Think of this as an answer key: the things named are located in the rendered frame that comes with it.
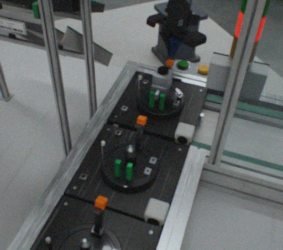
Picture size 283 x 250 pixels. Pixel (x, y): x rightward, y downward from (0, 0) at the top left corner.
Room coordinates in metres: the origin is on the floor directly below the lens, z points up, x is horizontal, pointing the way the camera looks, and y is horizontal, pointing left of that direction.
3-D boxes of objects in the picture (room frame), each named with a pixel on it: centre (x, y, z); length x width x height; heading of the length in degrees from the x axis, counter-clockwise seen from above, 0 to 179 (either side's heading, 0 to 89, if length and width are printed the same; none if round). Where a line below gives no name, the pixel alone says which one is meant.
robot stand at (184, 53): (1.21, -0.13, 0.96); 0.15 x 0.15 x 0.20; 28
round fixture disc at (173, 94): (0.80, -0.06, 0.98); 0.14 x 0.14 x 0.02
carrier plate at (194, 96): (0.80, -0.06, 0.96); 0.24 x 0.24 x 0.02; 73
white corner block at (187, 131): (0.68, -0.12, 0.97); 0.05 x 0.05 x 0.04; 73
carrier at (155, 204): (0.56, 0.02, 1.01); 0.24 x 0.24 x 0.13; 73
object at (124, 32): (1.19, -0.08, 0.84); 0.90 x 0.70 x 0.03; 28
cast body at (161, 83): (0.79, -0.05, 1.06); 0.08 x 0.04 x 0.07; 163
